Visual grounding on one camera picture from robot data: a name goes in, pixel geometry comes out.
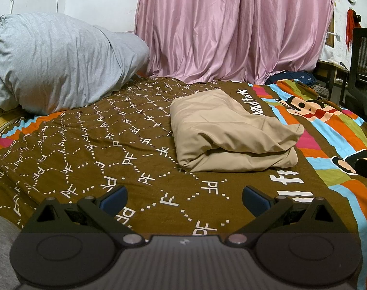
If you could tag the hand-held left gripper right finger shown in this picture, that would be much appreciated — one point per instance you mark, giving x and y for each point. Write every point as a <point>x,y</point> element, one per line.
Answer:
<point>253,201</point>

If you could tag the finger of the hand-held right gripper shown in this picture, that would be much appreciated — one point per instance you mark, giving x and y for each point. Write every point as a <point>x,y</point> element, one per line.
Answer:
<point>366,169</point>

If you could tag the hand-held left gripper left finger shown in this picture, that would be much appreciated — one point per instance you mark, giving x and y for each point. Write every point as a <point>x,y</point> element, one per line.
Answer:
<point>114,200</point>

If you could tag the beige hooded jacket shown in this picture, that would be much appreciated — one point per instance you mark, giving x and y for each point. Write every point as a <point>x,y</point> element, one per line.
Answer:
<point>228,130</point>

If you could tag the grey shoe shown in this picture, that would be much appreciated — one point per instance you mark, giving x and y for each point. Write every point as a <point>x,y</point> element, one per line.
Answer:
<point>320,90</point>

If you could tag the wooden desk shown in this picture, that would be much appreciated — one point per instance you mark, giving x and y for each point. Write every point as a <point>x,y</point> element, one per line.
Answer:
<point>331,72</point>

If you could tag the black mesh office chair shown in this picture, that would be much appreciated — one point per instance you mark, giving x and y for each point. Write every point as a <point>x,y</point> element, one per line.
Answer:
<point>363,66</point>

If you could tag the dark blue bag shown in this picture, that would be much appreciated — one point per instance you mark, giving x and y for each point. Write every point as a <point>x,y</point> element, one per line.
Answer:
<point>292,78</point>

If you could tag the person's grey pants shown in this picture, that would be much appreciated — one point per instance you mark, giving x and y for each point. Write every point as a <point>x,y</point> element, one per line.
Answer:
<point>2,247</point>

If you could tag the floral pillow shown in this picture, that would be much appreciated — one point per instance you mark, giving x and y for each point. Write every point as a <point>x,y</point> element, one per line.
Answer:
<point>5,120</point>

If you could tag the red hanging tassel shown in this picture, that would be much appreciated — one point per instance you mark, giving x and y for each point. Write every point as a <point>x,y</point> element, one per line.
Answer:
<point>351,27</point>

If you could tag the grey duvet bundle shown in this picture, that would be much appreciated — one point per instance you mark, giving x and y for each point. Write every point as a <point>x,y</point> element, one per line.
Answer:
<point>59,63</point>

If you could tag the pink curtain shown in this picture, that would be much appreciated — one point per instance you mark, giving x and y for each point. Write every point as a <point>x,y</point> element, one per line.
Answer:
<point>231,27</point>

